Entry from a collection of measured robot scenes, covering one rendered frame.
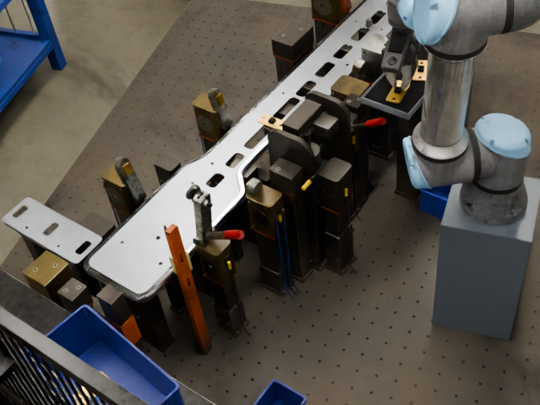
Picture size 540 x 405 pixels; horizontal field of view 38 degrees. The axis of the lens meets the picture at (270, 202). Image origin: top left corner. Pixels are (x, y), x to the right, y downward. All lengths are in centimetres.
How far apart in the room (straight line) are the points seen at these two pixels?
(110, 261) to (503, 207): 94
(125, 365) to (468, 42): 97
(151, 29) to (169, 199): 253
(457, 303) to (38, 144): 248
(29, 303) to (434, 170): 98
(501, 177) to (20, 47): 308
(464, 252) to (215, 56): 148
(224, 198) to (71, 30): 277
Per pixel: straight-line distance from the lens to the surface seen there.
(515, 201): 182
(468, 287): 198
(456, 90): 151
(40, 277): 193
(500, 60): 294
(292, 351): 210
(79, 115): 405
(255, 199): 193
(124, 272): 195
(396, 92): 205
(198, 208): 177
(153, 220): 204
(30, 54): 426
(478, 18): 138
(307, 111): 197
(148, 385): 172
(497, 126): 172
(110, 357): 178
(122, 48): 442
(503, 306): 202
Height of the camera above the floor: 247
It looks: 47 degrees down
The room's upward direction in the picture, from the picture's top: 8 degrees counter-clockwise
